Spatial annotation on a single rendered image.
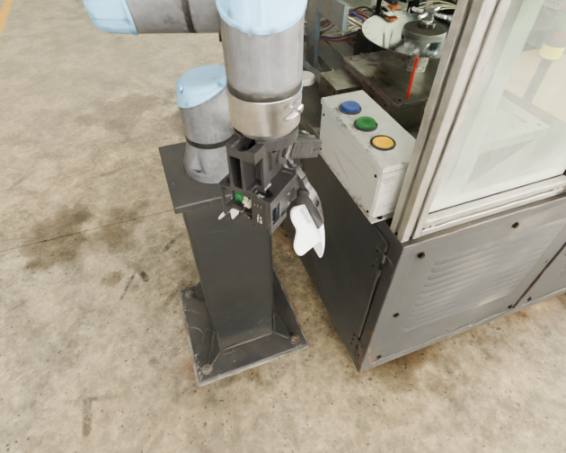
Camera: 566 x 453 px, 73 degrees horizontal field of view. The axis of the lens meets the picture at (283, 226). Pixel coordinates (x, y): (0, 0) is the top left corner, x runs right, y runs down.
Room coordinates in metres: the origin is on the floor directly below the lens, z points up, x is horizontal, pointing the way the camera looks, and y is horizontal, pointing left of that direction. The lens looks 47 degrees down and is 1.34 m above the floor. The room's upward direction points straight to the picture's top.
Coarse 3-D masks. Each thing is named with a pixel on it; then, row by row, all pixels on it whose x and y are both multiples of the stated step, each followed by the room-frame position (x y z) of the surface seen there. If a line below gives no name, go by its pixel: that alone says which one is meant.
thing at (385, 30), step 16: (384, 16) 1.19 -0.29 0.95; (400, 16) 1.19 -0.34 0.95; (416, 16) 1.19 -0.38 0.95; (448, 16) 1.19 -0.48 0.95; (368, 32) 1.07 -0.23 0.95; (384, 32) 1.07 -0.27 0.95; (400, 32) 1.07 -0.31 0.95; (384, 48) 0.97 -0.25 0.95; (400, 48) 0.97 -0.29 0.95; (416, 48) 0.97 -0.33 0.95; (432, 48) 0.97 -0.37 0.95
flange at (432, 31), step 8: (408, 24) 1.10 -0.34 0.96; (416, 24) 1.09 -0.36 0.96; (424, 24) 1.06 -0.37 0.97; (432, 24) 1.06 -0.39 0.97; (440, 24) 1.10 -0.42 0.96; (408, 32) 1.05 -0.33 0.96; (416, 32) 1.04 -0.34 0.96; (424, 32) 1.04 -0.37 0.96; (432, 32) 1.04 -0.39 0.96; (440, 32) 1.04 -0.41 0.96
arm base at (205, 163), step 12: (192, 144) 0.72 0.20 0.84; (204, 144) 0.71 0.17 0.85; (216, 144) 0.71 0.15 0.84; (192, 156) 0.72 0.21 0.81; (204, 156) 0.71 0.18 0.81; (216, 156) 0.71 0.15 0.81; (192, 168) 0.71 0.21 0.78; (204, 168) 0.70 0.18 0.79; (216, 168) 0.70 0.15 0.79; (204, 180) 0.69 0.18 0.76; (216, 180) 0.69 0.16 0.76
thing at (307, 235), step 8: (296, 208) 0.35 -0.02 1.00; (304, 208) 0.35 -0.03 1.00; (296, 216) 0.34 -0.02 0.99; (304, 216) 0.35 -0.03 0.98; (296, 224) 0.33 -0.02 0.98; (304, 224) 0.34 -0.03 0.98; (312, 224) 0.34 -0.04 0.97; (296, 232) 0.33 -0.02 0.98; (304, 232) 0.33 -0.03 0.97; (312, 232) 0.34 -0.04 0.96; (320, 232) 0.34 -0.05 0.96; (296, 240) 0.32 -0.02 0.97; (304, 240) 0.32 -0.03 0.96; (312, 240) 0.33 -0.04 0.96; (320, 240) 0.34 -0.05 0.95; (296, 248) 0.31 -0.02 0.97; (304, 248) 0.32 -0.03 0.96; (320, 248) 0.34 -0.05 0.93; (320, 256) 0.34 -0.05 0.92
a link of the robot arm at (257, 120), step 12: (228, 96) 0.35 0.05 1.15; (300, 96) 0.36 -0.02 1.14; (240, 108) 0.34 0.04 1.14; (252, 108) 0.33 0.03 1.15; (264, 108) 0.33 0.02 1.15; (276, 108) 0.33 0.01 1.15; (288, 108) 0.34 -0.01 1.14; (300, 108) 0.34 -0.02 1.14; (240, 120) 0.34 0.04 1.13; (252, 120) 0.33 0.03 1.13; (264, 120) 0.33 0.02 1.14; (276, 120) 0.33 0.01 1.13; (288, 120) 0.34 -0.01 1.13; (252, 132) 0.33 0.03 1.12; (264, 132) 0.33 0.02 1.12; (276, 132) 0.33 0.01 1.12; (288, 132) 0.35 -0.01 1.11
